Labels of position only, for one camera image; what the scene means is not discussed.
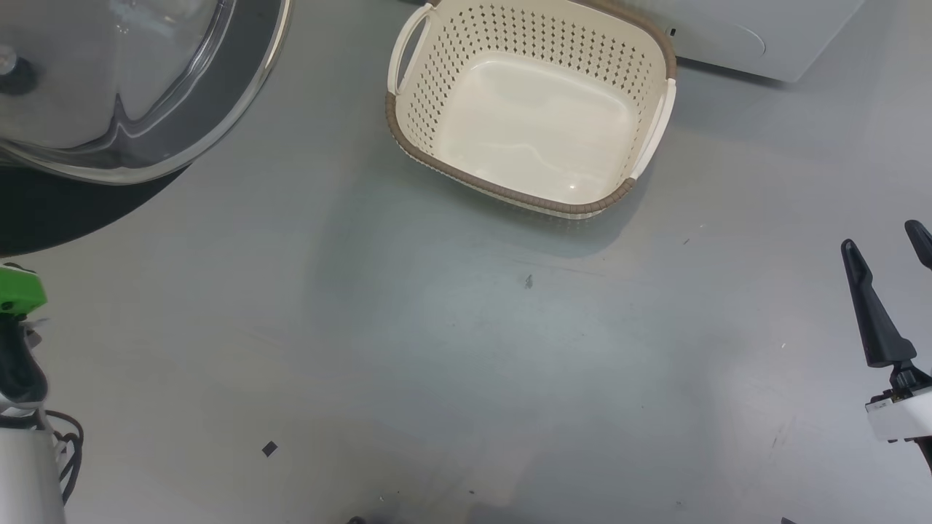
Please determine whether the round glass washing machine door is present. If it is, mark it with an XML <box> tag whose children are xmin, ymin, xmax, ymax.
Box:
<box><xmin>0</xmin><ymin>0</ymin><xmax>293</xmax><ymax>257</ymax></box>

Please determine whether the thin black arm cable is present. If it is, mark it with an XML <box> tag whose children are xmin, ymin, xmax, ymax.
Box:
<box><xmin>42</xmin><ymin>410</ymin><xmax>85</xmax><ymax>505</ymax></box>

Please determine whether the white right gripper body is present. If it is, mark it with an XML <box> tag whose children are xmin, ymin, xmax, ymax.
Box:
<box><xmin>865</xmin><ymin>384</ymin><xmax>932</xmax><ymax>444</ymax></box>

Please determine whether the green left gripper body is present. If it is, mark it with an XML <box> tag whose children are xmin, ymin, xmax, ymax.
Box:
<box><xmin>0</xmin><ymin>263</ymin><xmax>49</xmax><ymax>318</ymax></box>

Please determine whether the cream perforated laundry basket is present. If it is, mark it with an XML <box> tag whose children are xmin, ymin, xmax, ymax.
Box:
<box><xmin>385</xmin><ymin>0</ymin><xmax>678</xmax><ymax>220</ymax></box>

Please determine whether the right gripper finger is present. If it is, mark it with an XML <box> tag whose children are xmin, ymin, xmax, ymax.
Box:
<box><xmin>904</xmin><ymin>219</ymin><xmax>932</xmax><ymax>271</ymax></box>
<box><xmin>840</xmin><ymin>239</ymin><xmax>931</xmax><ymax>399</ymax></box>

